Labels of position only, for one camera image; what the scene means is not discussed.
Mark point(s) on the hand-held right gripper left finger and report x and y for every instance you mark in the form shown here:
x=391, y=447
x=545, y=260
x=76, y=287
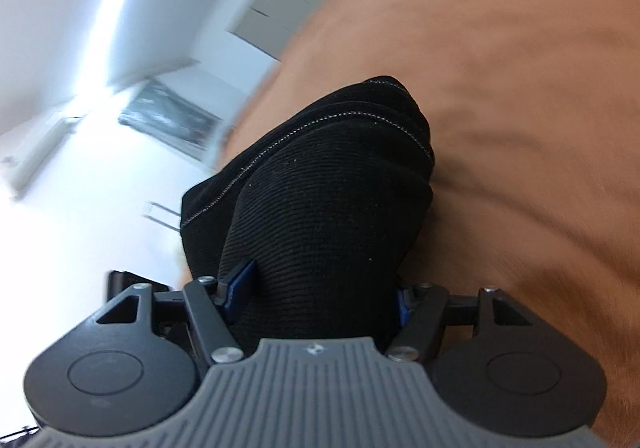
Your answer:
x=240, y=289

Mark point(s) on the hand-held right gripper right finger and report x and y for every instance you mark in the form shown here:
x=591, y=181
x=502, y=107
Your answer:
x=403, y=309

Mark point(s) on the black pants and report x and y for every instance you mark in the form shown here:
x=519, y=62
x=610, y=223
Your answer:
x=320, y=218

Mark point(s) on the dark window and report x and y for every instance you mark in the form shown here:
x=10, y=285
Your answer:
x=172, y=117

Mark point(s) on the orange blanket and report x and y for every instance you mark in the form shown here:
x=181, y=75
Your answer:
x=490, y=128

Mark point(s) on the white wall unit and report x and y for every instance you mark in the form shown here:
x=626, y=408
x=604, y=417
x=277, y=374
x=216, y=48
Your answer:
x=35, y=148

